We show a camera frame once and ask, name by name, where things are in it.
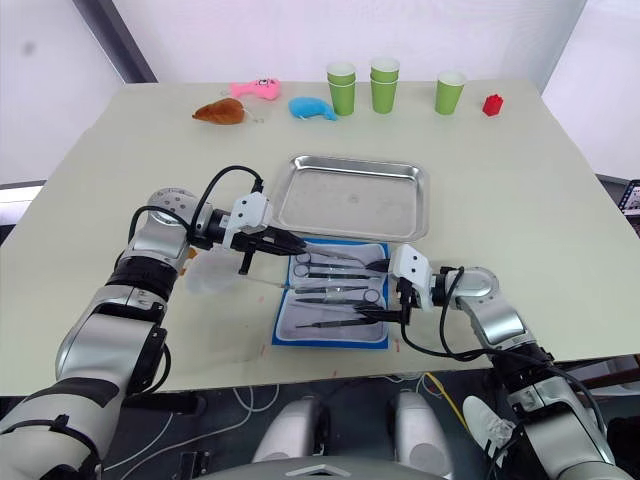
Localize blue surgical instrument pack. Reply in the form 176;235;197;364
271;238;392;351

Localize dark grey diagonal beam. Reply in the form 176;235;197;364
72;0;159;85

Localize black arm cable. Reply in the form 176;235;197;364
401;266;609;442
191;165;265;239

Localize black white patterned board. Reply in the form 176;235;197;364
618;181;640;217

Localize grey rounded robot leg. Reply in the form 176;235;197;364
393;389;455;477
251;394;332;465

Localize surgical scissors with ring handles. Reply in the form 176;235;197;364
292;252;374;281

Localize red toy block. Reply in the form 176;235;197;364
481;92;506;118

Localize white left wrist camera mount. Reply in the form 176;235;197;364
221;192;275;250

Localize long silver forceps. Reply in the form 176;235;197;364
294;241;381;267

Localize pink plush fish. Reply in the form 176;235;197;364
229;77;283;101

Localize blue plush toy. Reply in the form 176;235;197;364
287;96;339;123

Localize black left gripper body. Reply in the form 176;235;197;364
231;228;275;276

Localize dark scalpel handle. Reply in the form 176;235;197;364
294;318;382;331

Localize dark straight tweezers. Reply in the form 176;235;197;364
293;283;374;296

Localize yellow cable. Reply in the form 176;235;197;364
423;372;472;432

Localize dark hemostat with ring handle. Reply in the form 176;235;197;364
295;288;380;307

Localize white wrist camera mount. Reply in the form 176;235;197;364
221;192;275;250
388;243;435;310

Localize brown plush toy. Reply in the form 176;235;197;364
192;97;249;127

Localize white shoe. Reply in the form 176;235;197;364
461;394;512;461

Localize white cable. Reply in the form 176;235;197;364
232;383;282;427

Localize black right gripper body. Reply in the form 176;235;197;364
391;274;417;327

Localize metal tray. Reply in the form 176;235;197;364
276;154;431;242

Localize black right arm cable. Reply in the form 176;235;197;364
401;266;609;442

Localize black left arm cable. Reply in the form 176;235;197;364
191;165;265;239

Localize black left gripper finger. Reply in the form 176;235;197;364
258;241;305;257
263;227;307;248

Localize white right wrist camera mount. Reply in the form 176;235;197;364
388;243;435;310

